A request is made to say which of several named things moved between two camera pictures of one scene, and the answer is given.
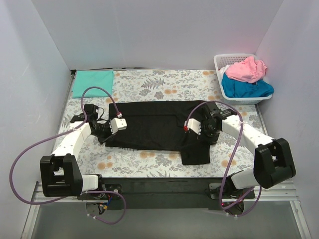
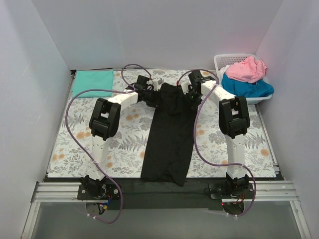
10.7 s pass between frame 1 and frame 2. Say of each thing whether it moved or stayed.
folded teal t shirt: stayed
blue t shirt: stayed
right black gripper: moved
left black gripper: moved
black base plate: stayed
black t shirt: moved
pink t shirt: stayed
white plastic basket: stayed
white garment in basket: stayed
